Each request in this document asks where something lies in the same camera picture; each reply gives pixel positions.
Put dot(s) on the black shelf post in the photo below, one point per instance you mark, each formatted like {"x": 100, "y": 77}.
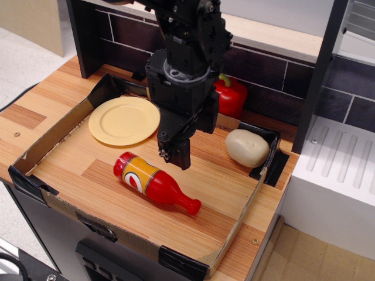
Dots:
{"x": 331, "y": 43}

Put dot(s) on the red hot sauce bottle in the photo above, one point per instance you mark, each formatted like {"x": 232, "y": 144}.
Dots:
{"x": 152, "y": 182}

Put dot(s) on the white toy sink drainboard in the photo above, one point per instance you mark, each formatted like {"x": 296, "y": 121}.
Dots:
{"x": 330, "y": 195}

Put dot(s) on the black toy oven front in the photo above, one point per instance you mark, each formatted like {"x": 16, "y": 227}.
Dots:
{"x": 117, "y": 263}

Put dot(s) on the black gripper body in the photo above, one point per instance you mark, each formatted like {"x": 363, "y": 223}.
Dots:
{"x": 188, "y": 102}

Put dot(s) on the yellow plastic plate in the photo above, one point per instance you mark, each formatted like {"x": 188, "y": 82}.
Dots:
{"x": 124, "y": 121}

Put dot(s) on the cardboard fence with black tape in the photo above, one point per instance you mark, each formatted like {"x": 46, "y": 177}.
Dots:
{"x": 63, "y": 180}

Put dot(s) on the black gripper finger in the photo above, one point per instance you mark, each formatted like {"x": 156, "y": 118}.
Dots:
{"x": 180, "y": 154}
{"x": 164, "y": 149}

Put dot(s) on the beige toy potato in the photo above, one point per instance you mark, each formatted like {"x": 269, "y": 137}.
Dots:
{"x": 247, "y": 148}

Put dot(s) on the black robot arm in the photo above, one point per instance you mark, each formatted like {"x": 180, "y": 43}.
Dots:
{"x": 195, "y": 34}

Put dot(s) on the red bell pepper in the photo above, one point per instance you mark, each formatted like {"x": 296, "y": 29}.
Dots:
{"x": 232, "y": 96}

